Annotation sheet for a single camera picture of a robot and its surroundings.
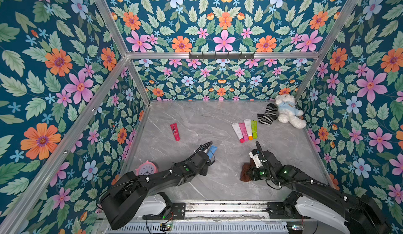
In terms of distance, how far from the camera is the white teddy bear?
100 centimetres

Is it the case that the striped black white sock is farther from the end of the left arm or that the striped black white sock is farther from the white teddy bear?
the end of the left arm

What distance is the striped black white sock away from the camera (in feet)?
3.59

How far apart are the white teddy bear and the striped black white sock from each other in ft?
0.12
